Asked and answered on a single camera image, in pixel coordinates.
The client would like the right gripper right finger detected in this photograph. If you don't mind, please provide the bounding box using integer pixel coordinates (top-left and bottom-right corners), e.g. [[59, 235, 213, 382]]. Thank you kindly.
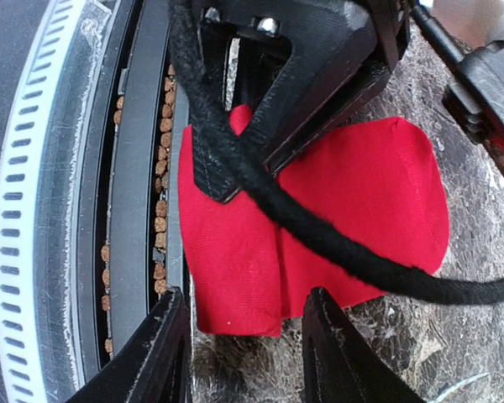
[[302, 287, 423, 403]]

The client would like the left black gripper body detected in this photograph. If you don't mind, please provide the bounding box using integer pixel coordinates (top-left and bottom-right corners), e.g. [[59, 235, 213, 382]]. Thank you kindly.
[[197, 1, 410, 88]]

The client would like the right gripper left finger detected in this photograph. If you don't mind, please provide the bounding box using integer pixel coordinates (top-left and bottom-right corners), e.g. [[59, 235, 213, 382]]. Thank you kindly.
[[69, 287, 192, 402]]

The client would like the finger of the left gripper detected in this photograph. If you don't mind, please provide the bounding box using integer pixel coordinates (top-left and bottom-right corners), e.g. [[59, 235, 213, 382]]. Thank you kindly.
[[180, 25, 239, 203], [263, 39, 391, 175]]

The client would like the red santa sock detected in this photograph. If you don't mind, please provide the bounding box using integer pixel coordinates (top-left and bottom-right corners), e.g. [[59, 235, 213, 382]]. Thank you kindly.
[[178, 117, 450, 337]]

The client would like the black braided camera cable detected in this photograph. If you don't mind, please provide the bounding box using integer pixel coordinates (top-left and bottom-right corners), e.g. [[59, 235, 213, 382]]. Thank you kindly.
[[167, 0, 504, 306]]

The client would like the white slotted cable duct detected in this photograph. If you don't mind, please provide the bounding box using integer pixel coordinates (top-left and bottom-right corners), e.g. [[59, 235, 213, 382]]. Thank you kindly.
[[0, 1, 120, 402]]

